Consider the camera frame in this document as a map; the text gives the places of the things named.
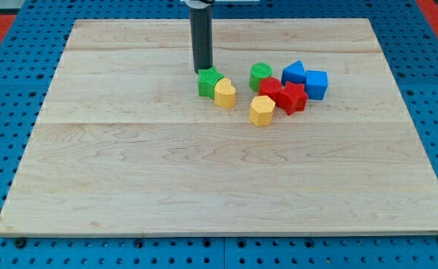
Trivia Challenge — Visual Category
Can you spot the green star block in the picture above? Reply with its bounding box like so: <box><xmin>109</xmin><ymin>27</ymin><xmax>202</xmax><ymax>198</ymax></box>
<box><xmin>198</xmin><ymin>67</ymin><xmax>224</xmax><ymax>99</ymax></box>

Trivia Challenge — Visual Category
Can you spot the green cylinder block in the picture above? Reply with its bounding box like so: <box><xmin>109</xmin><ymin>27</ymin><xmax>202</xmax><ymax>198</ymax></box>
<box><xmin>249</xmin><ymin>62</ymin><xmax>273</xmax><ymax>92</ymax></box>

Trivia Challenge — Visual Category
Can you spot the blue cube block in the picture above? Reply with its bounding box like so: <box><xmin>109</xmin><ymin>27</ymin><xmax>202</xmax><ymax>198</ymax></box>
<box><xmin>305</xmin><ymin>70</ymin><xmax>328</xmax><ymax>100</ymax></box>

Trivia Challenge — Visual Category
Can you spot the blue triangle block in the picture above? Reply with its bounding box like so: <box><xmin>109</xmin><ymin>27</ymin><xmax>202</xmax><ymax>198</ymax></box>
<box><xmin>281</xmin><ymin>61</ymin><xmax>306</xmax><ymax>85</ymax></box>

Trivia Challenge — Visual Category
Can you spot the yellow hexagon block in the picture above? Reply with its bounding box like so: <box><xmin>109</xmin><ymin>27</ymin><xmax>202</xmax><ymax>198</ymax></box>
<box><xmin>249</xmin><ymin>96</ymin><xmax>275</xmax><ymax>126</ymax></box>

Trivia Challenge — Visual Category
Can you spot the red star block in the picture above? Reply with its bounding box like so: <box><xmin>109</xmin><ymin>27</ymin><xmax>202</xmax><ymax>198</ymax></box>
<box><xmin>276</xmin><ymin>81</ymin><xmax>309</xmax><ymax>115</ymax></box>

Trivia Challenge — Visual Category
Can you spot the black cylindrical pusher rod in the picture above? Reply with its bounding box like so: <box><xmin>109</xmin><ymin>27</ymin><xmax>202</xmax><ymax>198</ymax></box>
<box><xmin>188</xmin><ymin>0</ymin><xmax>213</xmax><ymax>73</ymax></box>

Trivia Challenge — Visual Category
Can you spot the red cylinder block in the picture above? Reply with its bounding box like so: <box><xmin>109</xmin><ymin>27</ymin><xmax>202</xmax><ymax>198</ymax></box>
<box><xmin>259</xmin><ymin>77</ymin><xmax>282</xmax><ymax>101</ymax></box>

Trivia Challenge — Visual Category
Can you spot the yellow heart block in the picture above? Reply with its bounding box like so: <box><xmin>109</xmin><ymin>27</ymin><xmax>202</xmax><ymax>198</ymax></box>
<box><xmin>215</xmin><ymin>78</ymin><xmax>236</xmax><ymax>108</ymax></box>

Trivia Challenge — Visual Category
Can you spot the wooden board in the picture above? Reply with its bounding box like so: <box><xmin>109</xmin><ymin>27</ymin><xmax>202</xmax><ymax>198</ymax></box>
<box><xmin>0</xmin><ymin>19</ymin><xmax>438</xmax><ymax>238</ymax></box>

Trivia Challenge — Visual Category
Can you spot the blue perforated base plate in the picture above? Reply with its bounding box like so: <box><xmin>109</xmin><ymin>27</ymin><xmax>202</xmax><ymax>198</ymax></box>
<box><xmin>0</xmin><ymin>0</ymin><xmax>438</xmax><ymax>268</ymax></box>

